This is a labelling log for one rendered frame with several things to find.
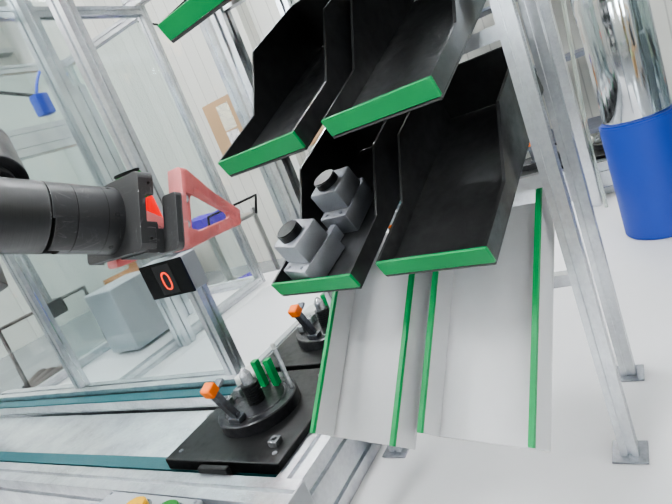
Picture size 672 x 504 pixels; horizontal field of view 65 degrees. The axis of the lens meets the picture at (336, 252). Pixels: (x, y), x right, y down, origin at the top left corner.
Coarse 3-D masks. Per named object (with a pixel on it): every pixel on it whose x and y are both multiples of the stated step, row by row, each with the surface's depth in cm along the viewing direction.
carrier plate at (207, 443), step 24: (312, 384) 89; (216, 408) 94; (312, 408) 82; (192, 432) 89; (216, 432) 86; (264, 432) 80; (288, 432) 78; (168, 456) 84; (192, 456) 82; (216, 456) 79; (240, 456) 76; (264, 456) 74; (288, 456) 73
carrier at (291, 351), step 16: (320, 304) 105; (320, 320) 106; (304, 336) 106; (320, 336) 103; (272, 352) 110; (288, 352) 106; (304, 352) 103; (320, 352) 100; (288, 368) 100; (304, 368) 98
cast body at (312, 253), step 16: (288, 224) 61; (304, 224) 61; (288, 240) 60; (304, 240) 60; (320, 240) 61; (336, 240) 63; (288, 256) 62; (304, 256) 60; (320, 256) 62; (336, 256) 63; (288, 272) 63; (304, 272) 60; (320, 272) 62
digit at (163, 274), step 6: (156, 270) 100; (162, 270) 99; (168, 270) 98; (156, 276) 100; (162, 276) 100; (168, 276) 99; (162, 282) 100; (168, 282) 99; (174, 282) 99; (162, 288) 101; (168, 288) 100; (174, 288) 99; (168, 294) 101
